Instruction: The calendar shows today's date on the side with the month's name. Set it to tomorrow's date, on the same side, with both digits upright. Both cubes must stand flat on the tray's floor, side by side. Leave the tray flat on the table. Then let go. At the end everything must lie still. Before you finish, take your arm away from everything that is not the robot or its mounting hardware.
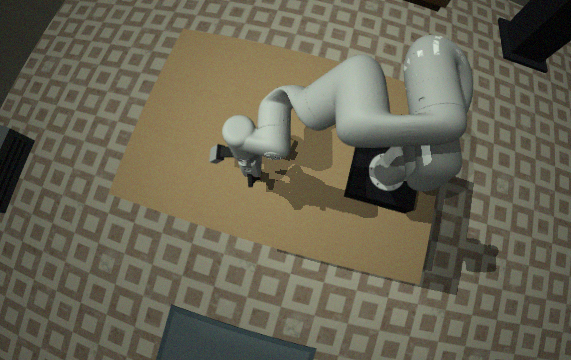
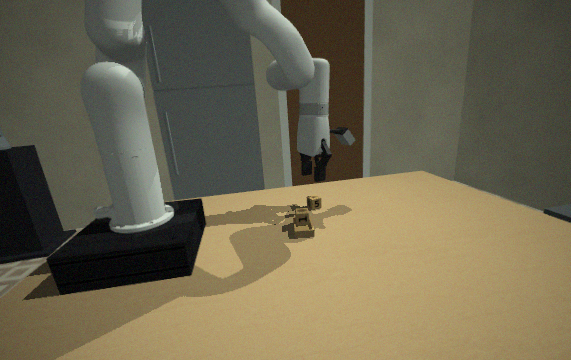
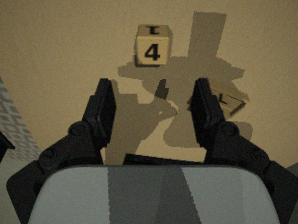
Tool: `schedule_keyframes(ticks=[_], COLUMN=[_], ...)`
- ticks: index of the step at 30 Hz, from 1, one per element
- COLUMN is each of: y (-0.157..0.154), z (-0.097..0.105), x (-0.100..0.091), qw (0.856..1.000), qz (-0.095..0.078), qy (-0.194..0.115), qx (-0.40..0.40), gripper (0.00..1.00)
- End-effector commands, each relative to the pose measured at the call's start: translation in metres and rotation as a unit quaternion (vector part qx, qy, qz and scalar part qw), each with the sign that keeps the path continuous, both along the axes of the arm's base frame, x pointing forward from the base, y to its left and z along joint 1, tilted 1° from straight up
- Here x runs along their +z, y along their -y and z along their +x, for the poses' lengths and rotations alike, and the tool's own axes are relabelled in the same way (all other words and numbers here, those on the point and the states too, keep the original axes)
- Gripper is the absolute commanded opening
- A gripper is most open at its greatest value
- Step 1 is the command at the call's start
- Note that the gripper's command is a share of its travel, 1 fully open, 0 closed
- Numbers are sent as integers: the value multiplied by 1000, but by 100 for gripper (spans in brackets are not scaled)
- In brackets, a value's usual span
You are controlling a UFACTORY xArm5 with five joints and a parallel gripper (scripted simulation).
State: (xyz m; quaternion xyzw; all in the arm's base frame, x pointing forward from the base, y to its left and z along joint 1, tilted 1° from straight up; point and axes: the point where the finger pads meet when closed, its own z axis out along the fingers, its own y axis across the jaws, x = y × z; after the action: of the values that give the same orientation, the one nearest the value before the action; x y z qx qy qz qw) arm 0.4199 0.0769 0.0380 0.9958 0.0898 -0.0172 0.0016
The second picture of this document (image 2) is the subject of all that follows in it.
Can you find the beige number cube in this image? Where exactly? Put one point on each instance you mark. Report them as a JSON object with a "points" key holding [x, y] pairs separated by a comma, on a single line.
{"points": [[314, 202], [302, 216]]}

